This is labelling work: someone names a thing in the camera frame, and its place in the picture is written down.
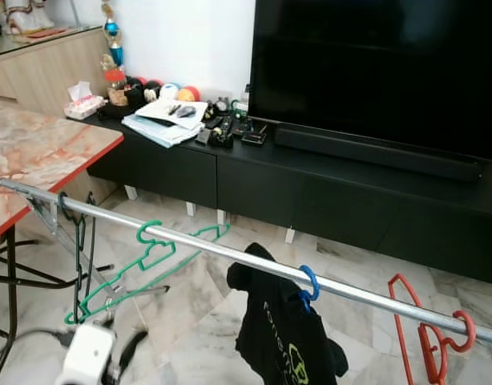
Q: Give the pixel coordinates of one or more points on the small black electronic box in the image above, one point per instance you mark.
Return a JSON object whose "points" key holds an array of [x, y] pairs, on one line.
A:
{"points": [[254, 135]]}

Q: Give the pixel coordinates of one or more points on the flat red tray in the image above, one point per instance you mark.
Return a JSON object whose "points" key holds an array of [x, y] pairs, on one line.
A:
{"points": [[47, 33]]}

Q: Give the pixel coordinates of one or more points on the marble pattern folding table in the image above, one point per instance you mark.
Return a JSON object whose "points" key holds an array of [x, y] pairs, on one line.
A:
{"points": [[38, 152]]}

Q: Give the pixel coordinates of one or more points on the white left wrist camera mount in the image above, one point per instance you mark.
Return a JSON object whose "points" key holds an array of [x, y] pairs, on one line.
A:
{"points": [[87, 357]]}

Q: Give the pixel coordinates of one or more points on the red plastic hanger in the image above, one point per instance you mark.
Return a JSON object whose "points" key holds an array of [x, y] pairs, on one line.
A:
{"points": [[473, 330]]}

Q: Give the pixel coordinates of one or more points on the white paper stack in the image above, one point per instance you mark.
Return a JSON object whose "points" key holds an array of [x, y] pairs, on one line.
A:
{"points": [[162, 128]]}

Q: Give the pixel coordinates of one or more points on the white ceramic figurine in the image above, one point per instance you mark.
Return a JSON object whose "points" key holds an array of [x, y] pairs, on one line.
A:
{"points": [[30, 14]]}

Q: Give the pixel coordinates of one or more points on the red lidded jar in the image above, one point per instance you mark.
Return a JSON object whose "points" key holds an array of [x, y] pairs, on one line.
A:
{"points": [[114, 87]]}

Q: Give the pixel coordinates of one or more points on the green plastic hanger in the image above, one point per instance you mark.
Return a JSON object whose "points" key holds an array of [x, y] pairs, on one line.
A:
{"points": [[139, 233]]}

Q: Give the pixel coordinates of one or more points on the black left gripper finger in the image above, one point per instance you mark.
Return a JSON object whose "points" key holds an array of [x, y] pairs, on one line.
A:
{"points": [[134, 346]]}

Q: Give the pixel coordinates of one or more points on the large black television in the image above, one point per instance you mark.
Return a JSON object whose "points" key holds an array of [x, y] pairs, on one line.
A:
{"points": [[374, 64]]}

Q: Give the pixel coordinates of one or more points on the black electronic gadget pile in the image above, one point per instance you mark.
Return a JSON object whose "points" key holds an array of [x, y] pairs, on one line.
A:
{"points": [[215, 132]]}

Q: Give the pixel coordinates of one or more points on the black round plush toy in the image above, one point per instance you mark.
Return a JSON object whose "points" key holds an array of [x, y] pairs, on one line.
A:
{"points": [[152, 91], [134, 92]]}

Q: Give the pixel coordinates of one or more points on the dark computer mouse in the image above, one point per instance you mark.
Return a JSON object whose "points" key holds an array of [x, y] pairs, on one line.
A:
{"points": [[187, 111]]}

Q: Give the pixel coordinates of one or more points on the light wooden sideboard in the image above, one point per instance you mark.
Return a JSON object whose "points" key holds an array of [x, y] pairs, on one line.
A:
{"points": [[46, 72]]}

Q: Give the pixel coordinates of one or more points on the pink tissue box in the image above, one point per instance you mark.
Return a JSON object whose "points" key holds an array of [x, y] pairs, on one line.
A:
{"points": [[84, 104]]}

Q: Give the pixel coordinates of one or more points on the silver metal clothes rack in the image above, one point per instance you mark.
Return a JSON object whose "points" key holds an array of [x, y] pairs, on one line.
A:
{"points": [[230, 254]]}

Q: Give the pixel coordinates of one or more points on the blue plastic hanger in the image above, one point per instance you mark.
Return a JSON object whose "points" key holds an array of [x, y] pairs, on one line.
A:
{"points": [[312, 277]]}

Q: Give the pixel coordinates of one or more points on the black fonemax print T-shirt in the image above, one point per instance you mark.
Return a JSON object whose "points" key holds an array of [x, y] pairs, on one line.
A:
{"points": [[278, 337]]}

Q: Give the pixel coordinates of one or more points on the black TV cabinet white legs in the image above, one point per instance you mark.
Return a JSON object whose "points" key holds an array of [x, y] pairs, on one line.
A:
{"points": [[326, 200]]}

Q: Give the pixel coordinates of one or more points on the blue gold hanging ornament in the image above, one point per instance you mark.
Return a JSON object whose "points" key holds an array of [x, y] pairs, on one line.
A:
{"points": [[112, 32]]}

